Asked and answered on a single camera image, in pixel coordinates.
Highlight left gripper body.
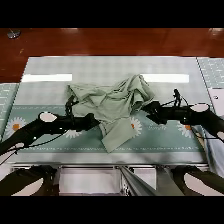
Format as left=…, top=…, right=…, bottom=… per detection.
left=75, top=112, right=101, bottom=132

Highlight light blue garment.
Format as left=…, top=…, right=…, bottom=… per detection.
left=192, top=127, right=224, bottom=178

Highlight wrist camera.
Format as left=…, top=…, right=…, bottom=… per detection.
left=64, top=95, right=80, bottom=118
left=171, top=87, right=183, bottom=108

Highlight black cable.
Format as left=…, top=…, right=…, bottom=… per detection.
left=0, top=131, right=69, bottom=158

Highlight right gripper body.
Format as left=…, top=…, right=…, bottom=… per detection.
left=143, top=101, right=175, bottom=126

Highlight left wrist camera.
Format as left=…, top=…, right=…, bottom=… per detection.
left=64, top=95, right=80, bottom=118

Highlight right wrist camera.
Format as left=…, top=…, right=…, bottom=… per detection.
left=171, top=87, right=183, bottom=108

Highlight silver frame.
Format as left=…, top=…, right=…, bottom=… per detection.
left=0, top=161, right=224, bottom=197

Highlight pale green T-shirt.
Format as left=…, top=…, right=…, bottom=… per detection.
left=65, top=73, right=156, bottom=154

